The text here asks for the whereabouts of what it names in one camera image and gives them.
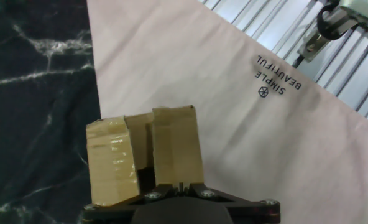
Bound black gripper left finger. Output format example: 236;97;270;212
80;182;181;224

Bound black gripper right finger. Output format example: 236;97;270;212
180;182;282;224

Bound small white camera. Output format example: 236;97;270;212
339;0;368;30

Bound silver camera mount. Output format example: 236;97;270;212
297;0;359;63

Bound marble pink black tablecloth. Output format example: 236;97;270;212
0;0;368;224

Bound brown cardboard box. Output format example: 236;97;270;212
85;105;205;207

